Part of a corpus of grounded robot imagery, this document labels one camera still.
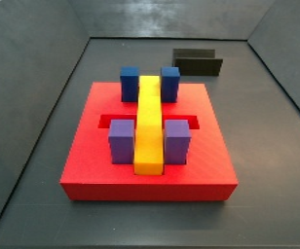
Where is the red base board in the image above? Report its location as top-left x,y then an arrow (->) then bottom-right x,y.
60,83 -> 238,201

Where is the black angled fixture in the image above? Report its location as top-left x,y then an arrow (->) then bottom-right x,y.
172,49 -> 223,77

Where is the yellow long bar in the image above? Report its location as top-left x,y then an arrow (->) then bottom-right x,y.
134,76 -> 164,175

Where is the purple block right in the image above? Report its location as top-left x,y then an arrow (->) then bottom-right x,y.
164,120 -> 191,164

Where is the purple block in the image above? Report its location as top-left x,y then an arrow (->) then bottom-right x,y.
164,120 -> 191,164
108,120 -> 134,164

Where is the purple block left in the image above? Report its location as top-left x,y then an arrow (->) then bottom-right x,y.
108,120 -> 134,164

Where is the blue block right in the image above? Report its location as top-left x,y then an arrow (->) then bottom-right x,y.
160,67 -> 179,103

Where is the blue block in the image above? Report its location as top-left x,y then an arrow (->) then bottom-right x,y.
160,67 -> 179,103
120,66 -> 139,102

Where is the blue block left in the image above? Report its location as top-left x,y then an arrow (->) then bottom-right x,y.
120,66 -> 139,102

